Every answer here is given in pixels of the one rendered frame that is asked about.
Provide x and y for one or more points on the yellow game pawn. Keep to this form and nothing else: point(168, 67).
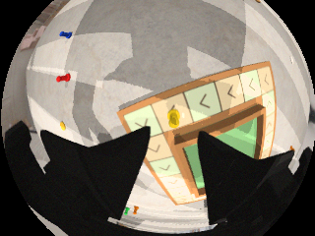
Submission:
point(174, 118)

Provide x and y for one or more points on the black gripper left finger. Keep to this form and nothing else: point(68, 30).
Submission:
point(109, 169)

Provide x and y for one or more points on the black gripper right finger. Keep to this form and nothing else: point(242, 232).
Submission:
point(231, 177)

